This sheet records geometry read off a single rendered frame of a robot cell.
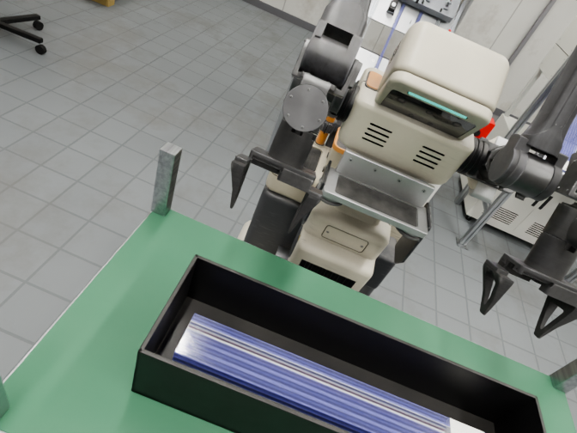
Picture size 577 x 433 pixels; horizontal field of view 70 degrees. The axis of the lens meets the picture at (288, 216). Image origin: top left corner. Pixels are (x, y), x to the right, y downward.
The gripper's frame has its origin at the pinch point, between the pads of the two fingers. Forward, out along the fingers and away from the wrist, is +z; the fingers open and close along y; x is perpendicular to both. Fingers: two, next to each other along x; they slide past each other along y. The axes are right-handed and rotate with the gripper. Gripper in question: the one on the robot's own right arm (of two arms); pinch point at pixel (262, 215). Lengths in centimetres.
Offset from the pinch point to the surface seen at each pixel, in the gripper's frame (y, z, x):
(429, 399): 37.8, 17.7, -1.1
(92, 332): -15.8, 23.8, -9.6
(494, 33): 151, -181, 441
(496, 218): 151, -5, 230
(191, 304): -4.8, 18.2, -1.2
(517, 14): 160, -204, 429
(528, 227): 173, -9, 228
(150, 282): -12.8, 18.5, 0.9
